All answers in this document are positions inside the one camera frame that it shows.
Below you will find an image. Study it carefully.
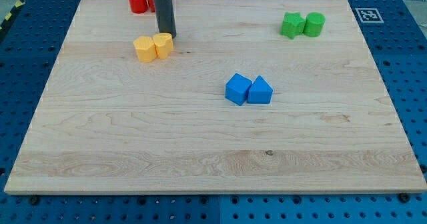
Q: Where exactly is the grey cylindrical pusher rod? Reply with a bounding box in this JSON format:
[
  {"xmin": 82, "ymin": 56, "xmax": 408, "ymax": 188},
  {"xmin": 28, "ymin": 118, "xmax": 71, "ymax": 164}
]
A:
[{"xmin": 153, "ymin": 0, "xmax": 176, "ymax": 38}]

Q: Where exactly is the black bolt right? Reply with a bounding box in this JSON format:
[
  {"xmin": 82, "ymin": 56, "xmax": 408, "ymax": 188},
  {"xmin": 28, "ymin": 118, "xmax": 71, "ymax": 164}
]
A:
[{"xmin": 398, "ymin": 193, "xmax": 410, "ymax": 203}]

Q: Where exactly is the blue triangular prism block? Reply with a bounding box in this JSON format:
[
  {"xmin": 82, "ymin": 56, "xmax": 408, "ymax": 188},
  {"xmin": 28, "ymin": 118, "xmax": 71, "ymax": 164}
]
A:
[{"xmin": 248, "ymin": 75, "xmax": 273, "ymax": 104}]

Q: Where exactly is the blue cube block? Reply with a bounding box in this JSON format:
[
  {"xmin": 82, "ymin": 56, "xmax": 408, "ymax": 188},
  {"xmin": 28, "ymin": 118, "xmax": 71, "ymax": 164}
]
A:
[{"xmin": 225, "ymin": 73, "xmax": 252, "ymax": 105}]

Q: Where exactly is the yellow black hazard tape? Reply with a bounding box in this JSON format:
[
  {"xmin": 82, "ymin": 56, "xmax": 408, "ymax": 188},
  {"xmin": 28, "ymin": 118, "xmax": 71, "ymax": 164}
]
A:
[{"xmin": 1, "ymin": 0, "xmax": 25, "ymax": 33}]

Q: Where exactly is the green cylinder block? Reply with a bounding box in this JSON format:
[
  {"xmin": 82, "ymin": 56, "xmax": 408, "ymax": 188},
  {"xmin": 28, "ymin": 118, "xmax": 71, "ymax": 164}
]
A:
[{"xmin": 303, "ymin": 12, "xmax": 326, "ymax": 37}]

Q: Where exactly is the yellow hexagon block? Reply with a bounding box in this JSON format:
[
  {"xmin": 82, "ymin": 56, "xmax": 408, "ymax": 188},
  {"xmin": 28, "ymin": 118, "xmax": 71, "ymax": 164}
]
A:
[{"xmin": 133, "ymin": 36, "xmax": 157, "ymax": 63}]

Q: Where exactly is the red cylinder block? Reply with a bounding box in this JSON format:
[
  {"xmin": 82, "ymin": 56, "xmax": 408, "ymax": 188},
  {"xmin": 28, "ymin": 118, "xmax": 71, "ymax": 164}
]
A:
[{"xmin": 128, "ymin": 0, "xmax": 148, "ymax": 14}]

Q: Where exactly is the black bolt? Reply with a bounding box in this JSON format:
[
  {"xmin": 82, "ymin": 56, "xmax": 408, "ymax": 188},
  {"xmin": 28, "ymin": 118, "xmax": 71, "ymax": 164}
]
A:
[
  {"xmin": 398, "ymin": 193, "xmax": 410, "ymax": 203},
  {"xmin": 29, "ymin": 195, "xmax": 40, "ymax": 205}
]

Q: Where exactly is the wooden board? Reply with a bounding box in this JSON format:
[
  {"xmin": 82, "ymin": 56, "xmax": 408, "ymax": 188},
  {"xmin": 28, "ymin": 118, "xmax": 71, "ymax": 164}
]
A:
[{"xmin": 5, "ymin": 0, "xmax": 426, "ymax": 195}]

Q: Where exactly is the white fiducial marker tag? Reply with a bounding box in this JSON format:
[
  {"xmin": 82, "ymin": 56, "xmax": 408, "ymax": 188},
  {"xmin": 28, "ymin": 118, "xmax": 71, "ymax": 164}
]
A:
[{"xmin": 355, "ymin": 7, "xmax": 384, "ymax": 23}]

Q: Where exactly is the black bolt left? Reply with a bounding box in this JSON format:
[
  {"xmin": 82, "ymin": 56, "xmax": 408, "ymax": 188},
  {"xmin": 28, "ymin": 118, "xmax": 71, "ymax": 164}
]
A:
[{"xmin": 29, "ymin": 195, "xmax": 40, "ymax": 205}]

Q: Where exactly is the green star block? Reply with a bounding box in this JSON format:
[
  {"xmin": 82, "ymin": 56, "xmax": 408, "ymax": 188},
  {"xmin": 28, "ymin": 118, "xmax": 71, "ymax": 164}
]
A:
[{"xmin": 280, "ymin": 12, "xmax": 306, "ymax": 39}]

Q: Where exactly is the red block behind rod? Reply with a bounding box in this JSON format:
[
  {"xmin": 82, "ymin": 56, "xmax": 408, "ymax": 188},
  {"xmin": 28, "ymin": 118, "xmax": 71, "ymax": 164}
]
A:
[{"xmin": 147, "ymin": 0, "xmax": 155, "ymax": 13}]

